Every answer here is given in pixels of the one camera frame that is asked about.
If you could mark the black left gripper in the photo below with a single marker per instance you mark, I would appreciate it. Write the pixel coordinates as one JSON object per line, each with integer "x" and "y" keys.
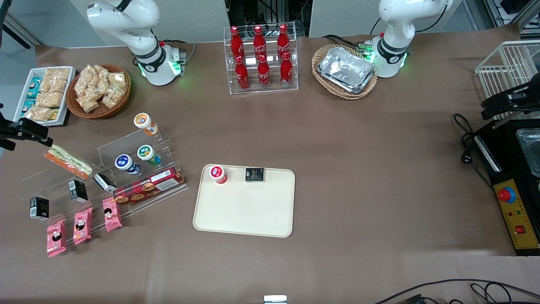
{"x": 524, "y": 94}

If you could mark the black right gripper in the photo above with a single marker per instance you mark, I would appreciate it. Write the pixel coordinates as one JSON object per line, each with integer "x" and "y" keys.
{"x": 9, "y": 130}

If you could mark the sandwich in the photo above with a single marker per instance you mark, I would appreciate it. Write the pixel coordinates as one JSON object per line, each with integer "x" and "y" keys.
{"x": 69, "y": 161}

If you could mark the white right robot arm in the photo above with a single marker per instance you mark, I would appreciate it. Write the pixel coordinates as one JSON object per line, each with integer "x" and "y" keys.
{"x": 135, "y": 29}

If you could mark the white rectangular plastic tray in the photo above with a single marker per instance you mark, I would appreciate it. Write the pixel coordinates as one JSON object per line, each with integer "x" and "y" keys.
{"x": 67, "y": 97}

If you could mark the metal tray in machine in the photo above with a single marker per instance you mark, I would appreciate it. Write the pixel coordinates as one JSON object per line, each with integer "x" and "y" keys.
{"x": 530, "y": 152}

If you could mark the aluminium foil tray stack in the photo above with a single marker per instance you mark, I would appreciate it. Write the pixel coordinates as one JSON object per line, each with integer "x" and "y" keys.
{"x": 346, "y": 69}

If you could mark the cream plastic tray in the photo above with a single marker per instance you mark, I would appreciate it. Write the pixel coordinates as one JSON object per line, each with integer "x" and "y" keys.
{"x": 249, "y": 211}

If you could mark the small yellow snack packet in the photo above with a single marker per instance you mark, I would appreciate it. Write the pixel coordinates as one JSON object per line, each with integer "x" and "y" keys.
{"x": 54, "y": 114}

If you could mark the small blue snack packet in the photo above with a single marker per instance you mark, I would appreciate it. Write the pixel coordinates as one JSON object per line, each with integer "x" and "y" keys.
{"x": 32, "y": 91}
{"x": 28, "y": 105}
{"x": 35, "y": 82}

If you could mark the long clear acrylic step shelf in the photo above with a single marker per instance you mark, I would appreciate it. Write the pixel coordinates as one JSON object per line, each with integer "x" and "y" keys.
{"x": 42, "y": 182}

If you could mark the clear bag of crackers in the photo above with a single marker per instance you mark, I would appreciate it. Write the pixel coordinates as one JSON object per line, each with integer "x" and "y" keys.
{"x": 113, "y": 96}
{"x": 101, "y": 74}
{"x": 117, "y": 78}
{"x": 87, "y": 103}
{"x": 84, "y": 80}

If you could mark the small black carton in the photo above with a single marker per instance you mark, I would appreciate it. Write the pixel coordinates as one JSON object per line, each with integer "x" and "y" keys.
{"x": 104, "y": 182}
{"x": 78, "y": 191}
{"x": 39, "y": 208}

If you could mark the black machine with yellow panel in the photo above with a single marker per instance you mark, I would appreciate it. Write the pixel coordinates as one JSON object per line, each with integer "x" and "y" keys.
{"x": 506, "y": 177}

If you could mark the small clear acrylic step stand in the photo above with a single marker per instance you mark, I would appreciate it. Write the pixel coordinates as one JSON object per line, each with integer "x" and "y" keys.
{"x": 122, "y": 143}

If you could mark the red emergency stop button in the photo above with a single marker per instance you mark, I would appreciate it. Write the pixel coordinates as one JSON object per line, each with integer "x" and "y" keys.
{"x": 506, "y": 194}

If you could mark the blue lid snack cup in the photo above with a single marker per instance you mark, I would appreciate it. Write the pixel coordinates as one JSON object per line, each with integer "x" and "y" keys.
{"x": 125, "y": 163}

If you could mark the brown wicker basket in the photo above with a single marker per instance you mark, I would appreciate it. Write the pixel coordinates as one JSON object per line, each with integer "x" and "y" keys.
{"x": 124, "y": 99}

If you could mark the pink snack pack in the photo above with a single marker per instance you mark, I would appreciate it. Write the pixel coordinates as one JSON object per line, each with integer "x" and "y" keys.
{"x": 82, "y": 226}
{"x": 112, "y": 214}
{"x": 56, "y": 238}

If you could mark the orange lid snack cup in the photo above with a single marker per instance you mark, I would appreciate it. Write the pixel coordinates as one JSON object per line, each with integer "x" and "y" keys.
{"x": 144, "y": 123}

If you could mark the green lid snack cup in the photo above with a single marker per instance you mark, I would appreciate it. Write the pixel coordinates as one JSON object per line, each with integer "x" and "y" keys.
{"x": 147, "y": 153}

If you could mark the red cookie box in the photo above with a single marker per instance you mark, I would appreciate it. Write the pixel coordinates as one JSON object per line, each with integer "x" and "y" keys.
{"x": 147, "y": 187}

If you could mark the light wicker basket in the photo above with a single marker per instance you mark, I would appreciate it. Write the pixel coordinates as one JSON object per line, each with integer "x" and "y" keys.
{"x": 325, "y": 84}

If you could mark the red lid snack cup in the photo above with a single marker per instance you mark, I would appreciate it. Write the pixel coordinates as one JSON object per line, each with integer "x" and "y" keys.
{"x": 218, "y": 174}

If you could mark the red cola bottle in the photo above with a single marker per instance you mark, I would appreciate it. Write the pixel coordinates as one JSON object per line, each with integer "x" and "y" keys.
{"x": 283, "y": 40}
{"x": 236, "y": 42}
{"x": 242, "y": 75}
{"x": 259, "y": 41}
{"x": 264, "y": 72}
{"x": 286, "y": 71}

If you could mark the flat black snack packet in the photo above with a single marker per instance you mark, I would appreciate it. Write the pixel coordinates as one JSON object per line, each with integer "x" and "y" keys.
{"x": 255, "y": 175}

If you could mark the clear acrylic bottle rack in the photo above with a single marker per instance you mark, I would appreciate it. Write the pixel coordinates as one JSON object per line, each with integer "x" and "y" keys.
{"x": 274, "y": 89}

